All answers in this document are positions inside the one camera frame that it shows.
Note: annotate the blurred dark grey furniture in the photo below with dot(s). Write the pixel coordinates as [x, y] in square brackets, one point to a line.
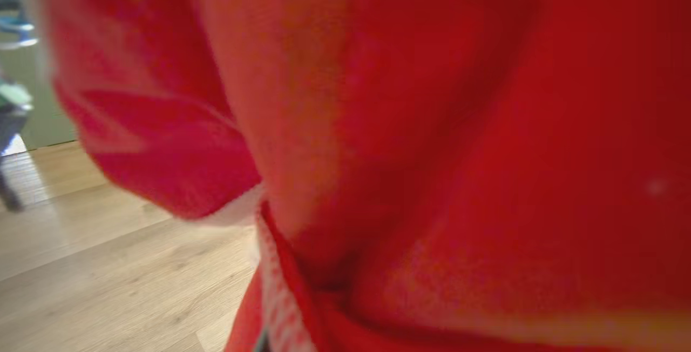
[11, 117]

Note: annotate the red cloth garment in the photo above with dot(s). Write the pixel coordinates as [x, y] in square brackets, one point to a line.
[432, 125]

